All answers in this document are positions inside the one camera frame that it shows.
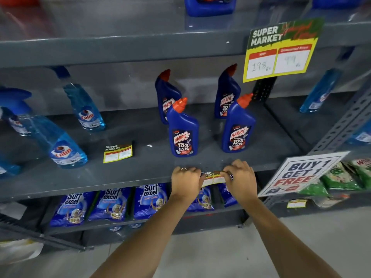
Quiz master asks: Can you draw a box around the person's left hand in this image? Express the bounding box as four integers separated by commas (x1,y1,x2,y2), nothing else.
171,166,206,201

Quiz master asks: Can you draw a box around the person's right hand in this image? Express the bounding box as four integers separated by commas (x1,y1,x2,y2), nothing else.
221,159,258,204

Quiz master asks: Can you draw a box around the small yellow green price label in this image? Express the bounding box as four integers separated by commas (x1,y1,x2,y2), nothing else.
201,171,227,187
103,144,133,164

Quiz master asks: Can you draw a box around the person's right forearm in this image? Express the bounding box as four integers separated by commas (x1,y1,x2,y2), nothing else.
237,194,343,278

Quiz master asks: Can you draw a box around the person's left forearm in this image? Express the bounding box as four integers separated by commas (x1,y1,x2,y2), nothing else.
91,192,200,278

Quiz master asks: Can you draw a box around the blue detergent packet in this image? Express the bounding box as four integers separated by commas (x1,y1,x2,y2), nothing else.
88,187,131,222
133,183,168,220
187,186,215,212
49,192,96,228
217,183,239,208

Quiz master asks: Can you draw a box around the blue toilet cleaner bottle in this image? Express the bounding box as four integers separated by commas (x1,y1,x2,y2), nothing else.
222,93,257,154
214,64,242,119
167,97,200,158
154,69,182,125

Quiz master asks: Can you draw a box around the white promotion sign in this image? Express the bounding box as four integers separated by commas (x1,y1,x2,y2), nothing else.
258,151,351,198

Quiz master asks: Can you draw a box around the small yellow shelf tag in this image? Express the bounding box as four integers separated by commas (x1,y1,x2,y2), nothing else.
287,199,308,209

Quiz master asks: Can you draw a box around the green detergent packet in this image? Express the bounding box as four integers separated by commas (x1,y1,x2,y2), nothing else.
321,162,363,191
298,180,330,197
348,158,371,191

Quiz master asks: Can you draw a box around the grey slotted metal shelf rack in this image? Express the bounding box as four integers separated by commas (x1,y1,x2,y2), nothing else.
258,0,371,219

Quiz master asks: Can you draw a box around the blue glass cleaner spray bottle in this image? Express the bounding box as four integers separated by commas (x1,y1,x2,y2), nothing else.
0,88,88,170
299,47,356,114
0,106,33,137
347,120,371,146
0,158,23,178
50,66,106,132

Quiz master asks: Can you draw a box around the large yellow green price sign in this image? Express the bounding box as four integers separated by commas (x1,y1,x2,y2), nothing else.
243,17,325,84

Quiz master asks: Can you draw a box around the blue plastic jug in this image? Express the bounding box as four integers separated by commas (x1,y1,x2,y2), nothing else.
184,0,237,18

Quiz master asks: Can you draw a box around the white plastic bag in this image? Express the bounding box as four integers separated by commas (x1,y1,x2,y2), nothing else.
0,238,44,266

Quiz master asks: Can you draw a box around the black perforated sign bracket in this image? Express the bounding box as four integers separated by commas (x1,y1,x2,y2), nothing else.
252,76,278,103

